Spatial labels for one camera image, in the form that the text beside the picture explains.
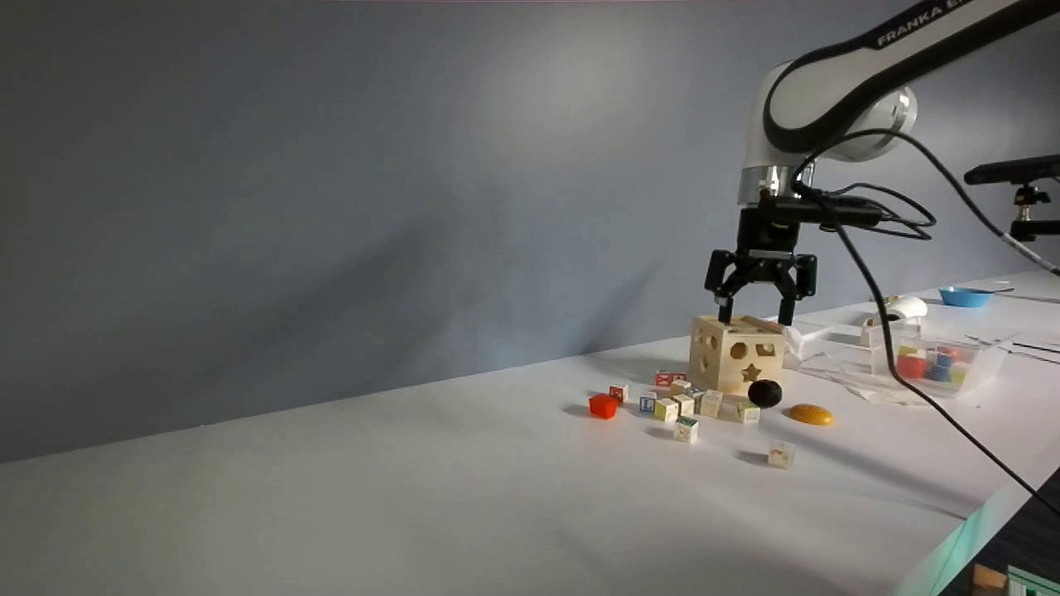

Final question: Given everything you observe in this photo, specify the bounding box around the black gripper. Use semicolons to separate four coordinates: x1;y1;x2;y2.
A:
703;199;821;330

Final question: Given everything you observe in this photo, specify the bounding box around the wooden shape sorter box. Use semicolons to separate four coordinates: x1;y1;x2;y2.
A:
686;315;788;399

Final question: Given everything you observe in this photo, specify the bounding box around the black ball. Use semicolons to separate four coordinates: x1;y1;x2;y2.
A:
747;377;786;410

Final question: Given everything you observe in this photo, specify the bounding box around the orange oval piece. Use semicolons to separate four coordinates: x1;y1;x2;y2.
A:
781;399;839;430

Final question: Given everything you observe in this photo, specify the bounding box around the white round object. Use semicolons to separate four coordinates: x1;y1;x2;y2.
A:
886;291;932;325

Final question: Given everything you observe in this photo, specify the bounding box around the clear plastic container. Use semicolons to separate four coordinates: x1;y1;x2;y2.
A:
877;330;1008;396

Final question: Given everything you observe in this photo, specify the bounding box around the blue bowl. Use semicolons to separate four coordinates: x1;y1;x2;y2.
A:
939;283;998;311

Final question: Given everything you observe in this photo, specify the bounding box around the tan wooden block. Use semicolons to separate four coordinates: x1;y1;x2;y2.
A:
970;563;1012;596

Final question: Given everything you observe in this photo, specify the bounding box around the green box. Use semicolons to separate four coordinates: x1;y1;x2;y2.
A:
1008;567;1060;596

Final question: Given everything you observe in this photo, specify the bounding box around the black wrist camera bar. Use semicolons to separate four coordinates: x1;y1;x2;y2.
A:
758;193;892;232

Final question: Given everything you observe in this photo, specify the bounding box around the black cable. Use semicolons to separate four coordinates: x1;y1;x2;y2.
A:
788;124;1060;522

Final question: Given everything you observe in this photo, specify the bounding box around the black camera on stand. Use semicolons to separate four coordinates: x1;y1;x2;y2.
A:
961;153;1060;248

